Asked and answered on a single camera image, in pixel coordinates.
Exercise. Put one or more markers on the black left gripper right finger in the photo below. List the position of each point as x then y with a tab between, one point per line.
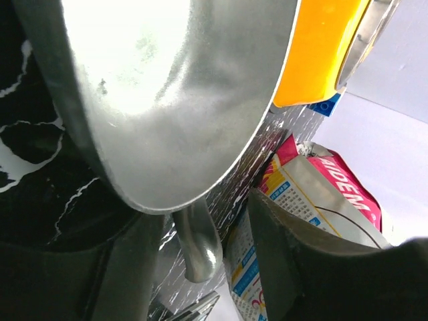
309	274

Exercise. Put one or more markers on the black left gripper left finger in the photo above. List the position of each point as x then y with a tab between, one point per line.
110	280

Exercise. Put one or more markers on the pink white pet food bag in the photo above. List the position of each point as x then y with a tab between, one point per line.
314	184

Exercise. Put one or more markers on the silver metal scoop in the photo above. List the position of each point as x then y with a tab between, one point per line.
162	98

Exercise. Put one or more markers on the yellow double pet bowl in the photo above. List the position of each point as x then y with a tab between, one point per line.
331	39

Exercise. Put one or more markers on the blue toy brick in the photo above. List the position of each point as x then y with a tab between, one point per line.
326	108

